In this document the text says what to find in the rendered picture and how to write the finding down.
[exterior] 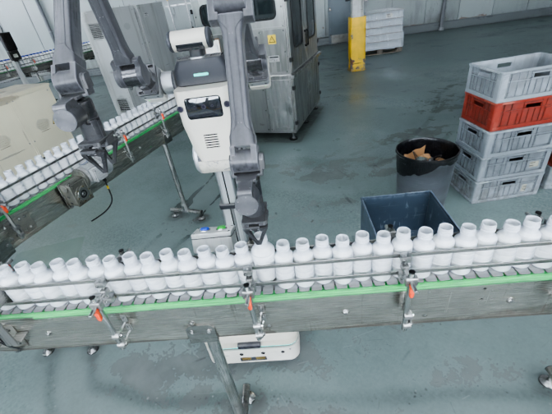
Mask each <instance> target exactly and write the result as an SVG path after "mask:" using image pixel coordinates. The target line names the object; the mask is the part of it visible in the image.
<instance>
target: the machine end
mask: <svg viewBox="0 0 552 414"><path fill-rule="evenodd" d="M190 3H191V10H190V13H191V14H193V17H194V21H195V27H196V28H198V27H204V26H208V27H209V28H210V29H211V31H212V34H213V38H214V39H217V38H219V42H220V47H221V51H222V53H224V48H223V36H222V32H221V29H220V27H215V28H212V27H211V26H210V24H209V21H208V13H207V5H206V0H190ZM253 3H254V13H255V23H251V28H252V31H253V35H254V37H255V40H256V41H257V42H258V44H264V46H265V47H266V52H267V56H268V59H269V72H270V82H271V86H270V87H269V88H266V89H259V90H251V88H250V86H249V85H248V86H249V95H250V104H251V120H252V124H253V128H254V131H255V133H292V136H291V137H290V138H289V140H297V139H298V138H297V136H294V133H297V131H298V130H299V129H300V127H301V125H302V124H303V123H308V122H309V121H308V120H306V119H307V117H308V116H309V115H310V113H311V112H312V110H315V109H318V107H316V104H317V103H318V102H319V101H320V94H321V90H320V79H319V64H320V62H318V56H319V55H320V54H321V52H317V51H318V44H317V43H318V42H319V39H317V28H316V10H315V0H253Z"/></svg>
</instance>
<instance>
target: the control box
mask: <svg viewBox="0 0 552 414"><path fill-rule="evenodd" d="M191 240H192V245H193V250H194V253H195V254H198V253H197V248H198V247H199V246H201V245H208V246H209V248H210V250H211V252H214V253H216V250H215V248H216V247H217V246H219V245H226V246H227V247H228V250H229V251H233V250H234V248H235V246H234V245H235V244H236V243H237V235H236V230H235V225H228V226H226V228H223V229H217V227H210V228H209V229H208V230H205V231H201V230H200V228H197V229H196V230H195V231H194V232H193V233H192V234H191Z"/></svg>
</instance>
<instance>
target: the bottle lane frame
mask: <svg viewBox="0 0 552 414"><path fill-rule="evenodd" d="M530 272H531V271H530ZM502 273H503V272H502ZM516 273H517V275H509V276H507V275H505V274H504V273H503V275H504V276H498V277H493V276H492V275H491V274H490V273H489V275H490V276H489V277H488V278H479V277H478V276H477V275H476V278H468V279H466V278H465V277H464V276H463V279H457V280H453V279H452V278H451V277H450V276H449V277H450V280H446V281H439V280H438V278H437V277H436V278H437V281H435V282H426V281H425V279H424V278H423V279H424V282H423V283H418V285H417V286H416V288H417V290H418V292H419V293H418V294H414V297H413V298H412V300H411V306H410V310H411V311H412V312H413V313H414V316H413V318H412V323H413V324H419V323H432V322H444V321H456V320H479V319H492V318H504V317H516V316H528V315H551V314H552V273H547V272H546V271H545V272H544V273H541V274H534V273H532V272H531V273H530V274H519V273H518V272H517V271H516ZM406 291H407V287H405V285H404V284H401V283H400V282H399V281H398V284H394V285H388V284H387V283H386V281H385V285H383V286H375V285H374V283H372V287H362V285H361V284H360V287H351V288H350V287H349V286H348V284H347V288H341V289H337V287H336V285H334V289H330V290H324V286H322V290H319V291H312V289H311V287H310V291H309V292H300V290H299V288H298V289H297V292H288V291H287V289H286V291H285V293H277V294H276V293H275V291H274V292H273V294H266V295H264V294H263V291H261V294H260V295H256V296H255V298H254V299H253V303H254V307H255V313H256V317H257V320H258V321H259V319H260V311H259V309H258V305H260V304H263V305H264V311H263V313H262V314H265V315H266V320H265V321H264V332H265V333H266V334H276V333H288V332H301V331H312V330H325V329H348V328H360V327H372V326H385V325H396V324H401V321H402V320H403V303H405V301H404V297H405V293H406ZM245 301H246V300H245V299H243V298H242V297H239V293H238V294H237V296H236V297H227V293H226V296H225V298H215V294H214V297H213V298H212V299H204V298H203V296H202V298H201V299H200V300H192V299H191V298H190V300H189V301H180V297H179V299H178V301H172V302H168V299H167V301H166V302H161V303H157V300H156V301H155V303H150V304H145V302H144V303H143V304H139V305H134V302H133V303H132V304H131V305H129V306H123V305H122V304H121V305H120V306H111V304H112V303H111V304H110V306H109V307H104V309H103V310H104V312H105V313H106V315H107V317H108V318H109V319H110V321H111V323H112V324H113V327H114V328H115V330H117V331H120V329H121V327H122V324H123V322H124V321H122V319H121V317H120V316H119V315H125V316H126V317H127V319H128V321H127V322H126V324H131V327H132V328H133V330H132V331H131V332H130V334H129V337H128V339H127V341H128V343H145V342H157V341H169V340H181V339H189V338H188V336H187V333H186V328H187V326H188V325H191V326H193V325H196V324H211V325H213V326H214V327H215V330H216V333H217V335H218V337H229V336H241V335H253V334H255V330H254V328H253V323H252V319H251V313H250V310H249V309H248V307H245ZM44 310H45V309H44ZM44 310H43V311H42V312H34V311H32V312H31V313H24V314H23V313H22V312H23V311H22V312H21V313H20V314H12V313H11V314H10V315H1V314H2V313H1V314H0V323H1V324H2V325H3V326H5V325H12V326H13V327H14V328H15V329H16V330H17V332H24V331H29V333H28V334H27V335H26V336H25V337H24V340H25V341H26V342H27V343H28V344H29V345H28V346H19V347H20V348H22V351H25V350H38V349H49V348H62V347H85V346H98V345H109V344H117V342H116V340H113V339H112V334H111V333H110V331H109V330H108V328H107V326H106V324H105V323H104V322H103V320H102V321H98V320H97V318H96V317H95V315H93V317H92V319H88V315H89V313H90V312H91V309H90V308H89V306H88V307H87V308H86V309H77V308H76V309H75V310H67V308H66V309H65V310H53V311H44Z"/></svg>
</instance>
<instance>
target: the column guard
mask: <svg viewBox="0 0 552 414"><path fill-rule="evenodd" d="M365 62H366V16H360V17H354V18H351V17H350V16H349V17H348V69H347V70H348V71H352V72H354V71H364V70H366V69H365Z"/></svg>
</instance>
